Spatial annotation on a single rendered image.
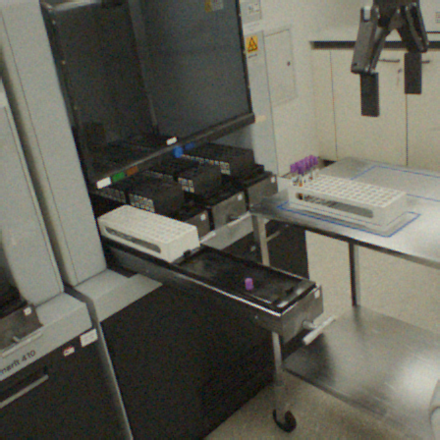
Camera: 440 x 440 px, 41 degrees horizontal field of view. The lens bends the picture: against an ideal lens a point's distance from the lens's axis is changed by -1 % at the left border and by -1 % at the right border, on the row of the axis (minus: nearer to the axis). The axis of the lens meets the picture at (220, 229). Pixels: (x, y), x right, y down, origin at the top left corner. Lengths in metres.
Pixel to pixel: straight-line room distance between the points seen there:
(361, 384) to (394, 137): 2.19
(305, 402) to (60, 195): 1.16
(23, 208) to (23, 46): 0.36
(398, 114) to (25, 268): 2.66
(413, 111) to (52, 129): 2.54
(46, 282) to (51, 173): 0.27
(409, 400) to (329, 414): 0.43
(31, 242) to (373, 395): 1.01
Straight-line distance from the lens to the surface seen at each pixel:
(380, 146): 3.79
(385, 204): 1.40
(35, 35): 1.42
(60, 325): 1.46
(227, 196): 1.72
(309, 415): 2.11
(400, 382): 1.81
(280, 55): 3.68
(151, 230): 1.47
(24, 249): 1.46
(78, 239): 1.53
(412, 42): 1.06
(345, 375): 1.83
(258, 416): 2.13
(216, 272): 1.34
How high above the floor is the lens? 1.46
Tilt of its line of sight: 25 degrees down
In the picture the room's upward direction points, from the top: 9 degrees counter-clockwise
